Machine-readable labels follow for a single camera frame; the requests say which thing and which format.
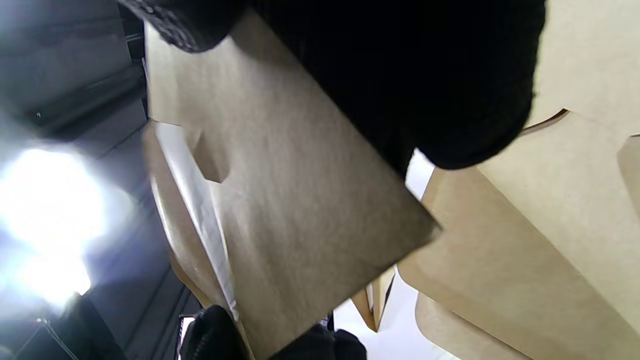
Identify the person's right hand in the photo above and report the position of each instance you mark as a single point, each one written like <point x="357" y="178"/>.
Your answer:
<point x="425" y="75"/>

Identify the white lined paper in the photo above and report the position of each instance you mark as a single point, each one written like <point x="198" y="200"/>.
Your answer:
<point x="200" y="210"/>

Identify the long ceiling light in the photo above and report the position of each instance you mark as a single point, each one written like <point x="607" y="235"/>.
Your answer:
<point x="50" y="210"/>

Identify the person's left hand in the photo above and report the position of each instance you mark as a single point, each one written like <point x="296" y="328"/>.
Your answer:
<point x="210" y="335"/>

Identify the brown paper envelope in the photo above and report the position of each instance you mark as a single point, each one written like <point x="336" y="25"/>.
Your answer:
<point x="550" y="225"/>
<point x="300" y="225"/>
<point x="450" y="335"/>
<point x="362" y="305"/>

